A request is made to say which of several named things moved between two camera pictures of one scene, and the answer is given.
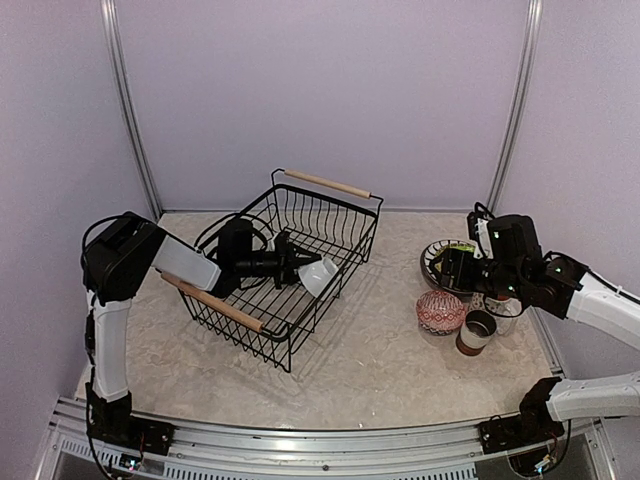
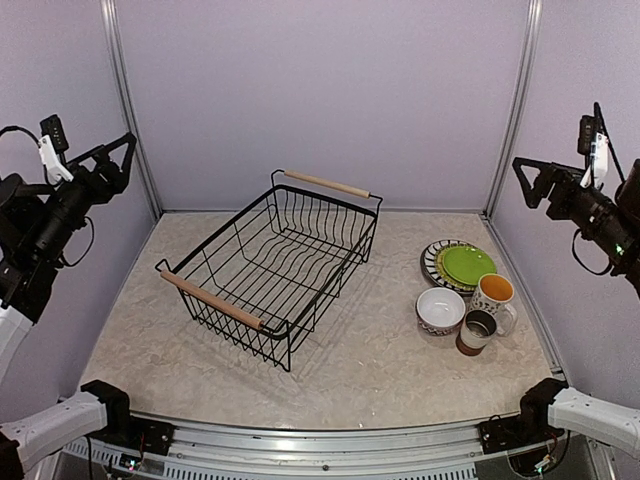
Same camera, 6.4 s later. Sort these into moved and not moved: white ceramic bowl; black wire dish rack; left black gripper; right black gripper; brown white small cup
Moved: white ceramic bowl; right black gripper; left black gripper
Not moved: black wire dish rack; brown white small cup
